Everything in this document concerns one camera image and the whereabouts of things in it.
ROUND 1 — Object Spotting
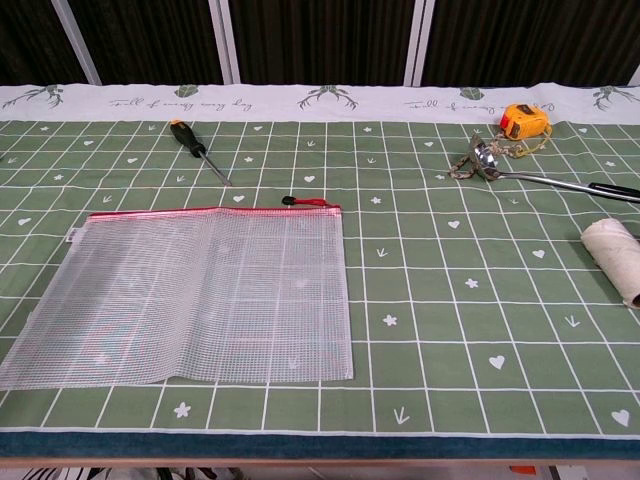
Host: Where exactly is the green grid tablecloth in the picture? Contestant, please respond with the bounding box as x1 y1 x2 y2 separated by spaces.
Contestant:
0 82 640 459

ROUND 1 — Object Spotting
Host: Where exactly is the dark red object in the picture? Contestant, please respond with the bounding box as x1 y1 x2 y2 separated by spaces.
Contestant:
281 195 341 209

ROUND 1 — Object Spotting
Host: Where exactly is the metal ladle black handle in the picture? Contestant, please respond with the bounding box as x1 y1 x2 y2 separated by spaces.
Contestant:
469 133 640 204

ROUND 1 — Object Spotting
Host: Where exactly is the black orange screwdriver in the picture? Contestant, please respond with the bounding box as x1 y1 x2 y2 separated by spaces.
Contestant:
168 119 234 188

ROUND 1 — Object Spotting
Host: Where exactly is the camouflage woven strap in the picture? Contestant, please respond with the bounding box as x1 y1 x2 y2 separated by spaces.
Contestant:
448 132 526 181

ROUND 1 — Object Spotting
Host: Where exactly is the clear zip pouch red zipper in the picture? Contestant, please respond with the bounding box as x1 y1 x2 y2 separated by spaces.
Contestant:
0 206 355 390

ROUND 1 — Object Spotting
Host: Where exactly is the green handle lint roller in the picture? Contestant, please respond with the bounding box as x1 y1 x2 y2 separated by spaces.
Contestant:
579 217 640 309

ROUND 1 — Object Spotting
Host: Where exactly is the yellow tape measure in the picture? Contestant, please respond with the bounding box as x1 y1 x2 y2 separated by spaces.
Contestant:
501 103 554 156

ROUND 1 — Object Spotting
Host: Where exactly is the dark pleated curtain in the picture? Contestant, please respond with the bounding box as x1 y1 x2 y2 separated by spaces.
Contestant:
0 0 640 87

